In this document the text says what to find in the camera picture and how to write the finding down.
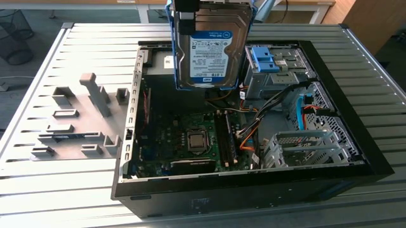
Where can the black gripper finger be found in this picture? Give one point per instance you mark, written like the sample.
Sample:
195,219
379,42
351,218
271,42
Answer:
185,27

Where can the hard disk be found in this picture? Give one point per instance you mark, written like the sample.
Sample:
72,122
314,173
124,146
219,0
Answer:
208,54

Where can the grey metal disk bay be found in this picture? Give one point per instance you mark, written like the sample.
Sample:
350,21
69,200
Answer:
300,148

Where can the white framed desk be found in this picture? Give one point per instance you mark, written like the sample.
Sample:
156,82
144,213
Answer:
143,14

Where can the grey power supply unit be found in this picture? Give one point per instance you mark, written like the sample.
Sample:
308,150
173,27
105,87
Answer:
157,59

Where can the blue plastic drive latch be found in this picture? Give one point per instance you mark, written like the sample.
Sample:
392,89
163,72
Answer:
263,66

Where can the grey metal drive cage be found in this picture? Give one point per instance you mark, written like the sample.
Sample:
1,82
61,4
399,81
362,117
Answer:
279,80

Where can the green motherboard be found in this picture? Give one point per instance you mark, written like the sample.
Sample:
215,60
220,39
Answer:
164,133

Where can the silver CPU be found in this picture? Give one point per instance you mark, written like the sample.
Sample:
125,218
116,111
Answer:
196,141

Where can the black installed RAM stick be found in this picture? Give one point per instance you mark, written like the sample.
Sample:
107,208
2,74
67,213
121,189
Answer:
231,142

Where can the grey plastic parts rack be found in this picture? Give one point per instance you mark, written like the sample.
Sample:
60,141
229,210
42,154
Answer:
81,123

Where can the black mesh waste basket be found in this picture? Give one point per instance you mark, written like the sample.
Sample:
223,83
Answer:
16,47

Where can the black graphics card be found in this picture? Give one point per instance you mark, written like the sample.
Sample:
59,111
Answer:
193,166

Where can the RAM stick on rack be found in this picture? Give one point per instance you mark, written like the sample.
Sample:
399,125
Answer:
68,137

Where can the brown wooden cabinet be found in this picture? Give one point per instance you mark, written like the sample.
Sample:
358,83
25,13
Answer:
374,23

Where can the black open PC case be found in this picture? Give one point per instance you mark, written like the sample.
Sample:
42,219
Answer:
221,197

